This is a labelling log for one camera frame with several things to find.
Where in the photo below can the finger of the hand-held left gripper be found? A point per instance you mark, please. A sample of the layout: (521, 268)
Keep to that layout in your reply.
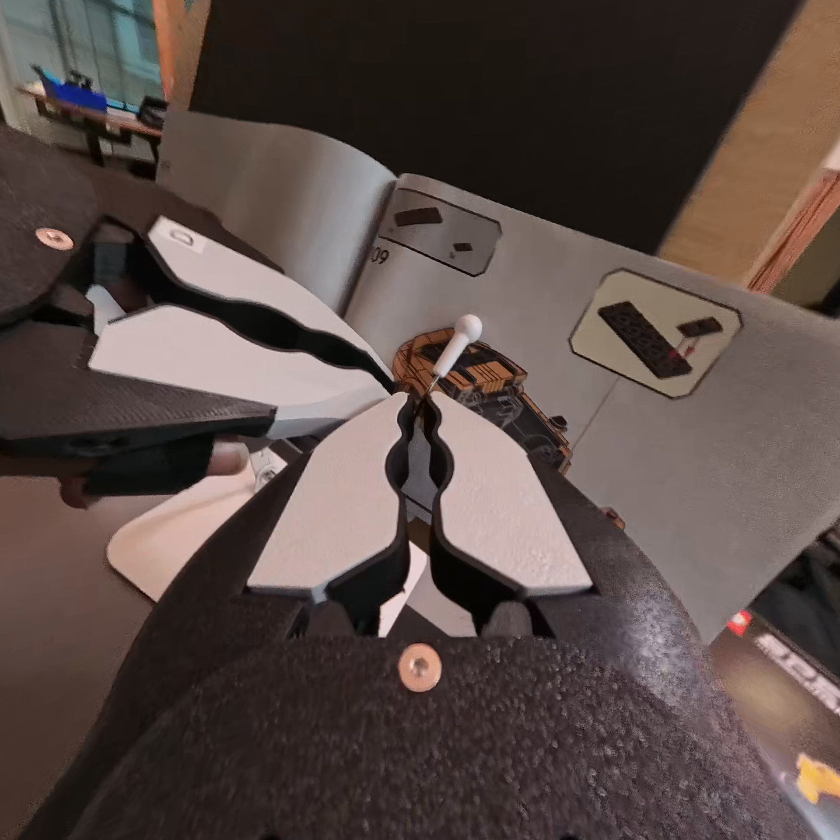
(216, 354)
(262, 279)

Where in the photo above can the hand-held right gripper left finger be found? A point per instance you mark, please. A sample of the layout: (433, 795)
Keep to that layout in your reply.
(334, 512)

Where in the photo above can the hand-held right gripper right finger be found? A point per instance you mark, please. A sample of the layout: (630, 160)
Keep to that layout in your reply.
(512, 512)

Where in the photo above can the person's left hand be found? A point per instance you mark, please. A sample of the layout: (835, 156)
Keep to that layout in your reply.
(229, 458)

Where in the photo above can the white book stand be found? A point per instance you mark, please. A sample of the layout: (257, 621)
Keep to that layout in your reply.
(170, 544)

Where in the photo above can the open instruction booklet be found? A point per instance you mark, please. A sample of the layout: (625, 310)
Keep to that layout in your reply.
(722, 459)

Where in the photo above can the wooden desk with blue items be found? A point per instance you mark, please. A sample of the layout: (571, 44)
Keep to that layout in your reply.
(92, 111)

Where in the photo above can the large dark panel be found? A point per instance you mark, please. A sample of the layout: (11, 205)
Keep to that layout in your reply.
(459, 98)

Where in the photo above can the black toy car box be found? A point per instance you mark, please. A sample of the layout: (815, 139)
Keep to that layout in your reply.
(787, 722)

